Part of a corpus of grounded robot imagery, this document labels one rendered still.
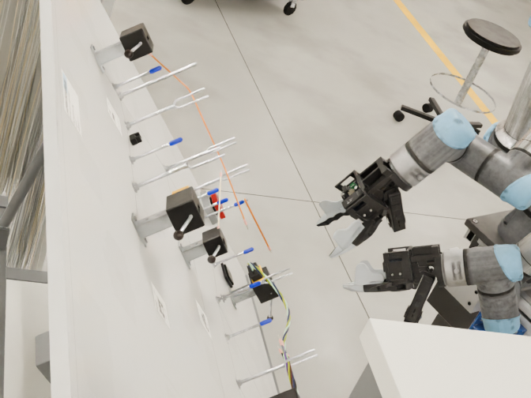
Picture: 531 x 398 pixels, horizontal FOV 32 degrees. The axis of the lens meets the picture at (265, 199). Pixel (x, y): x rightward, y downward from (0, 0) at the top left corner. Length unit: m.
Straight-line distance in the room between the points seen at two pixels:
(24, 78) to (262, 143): 2.48
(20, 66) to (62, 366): 1.57
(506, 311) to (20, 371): 0.99
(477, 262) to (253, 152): 2.74
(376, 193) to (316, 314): 1.97
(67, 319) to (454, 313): 1.58
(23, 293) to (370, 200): 0.84
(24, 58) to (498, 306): 1.23
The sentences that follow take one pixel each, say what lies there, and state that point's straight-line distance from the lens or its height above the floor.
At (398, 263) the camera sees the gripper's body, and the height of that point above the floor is 1.23.
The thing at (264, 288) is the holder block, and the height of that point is 1.11.
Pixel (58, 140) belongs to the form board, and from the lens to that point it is 1.08.
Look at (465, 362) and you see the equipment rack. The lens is 0.68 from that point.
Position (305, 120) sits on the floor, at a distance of 5.00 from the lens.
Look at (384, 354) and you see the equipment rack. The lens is 0.65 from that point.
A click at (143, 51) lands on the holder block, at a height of 1.58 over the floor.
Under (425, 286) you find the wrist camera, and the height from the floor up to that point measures 1.21.
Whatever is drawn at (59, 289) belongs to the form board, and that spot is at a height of 1.66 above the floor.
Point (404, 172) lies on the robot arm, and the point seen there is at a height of 1.45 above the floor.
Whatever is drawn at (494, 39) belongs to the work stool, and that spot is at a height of 0.68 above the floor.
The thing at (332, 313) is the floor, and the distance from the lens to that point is 3.75.
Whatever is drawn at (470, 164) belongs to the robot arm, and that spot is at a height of 1.49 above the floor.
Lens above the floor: 2.24
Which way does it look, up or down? 32 degrees down
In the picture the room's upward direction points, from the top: 23 degrees clockwise
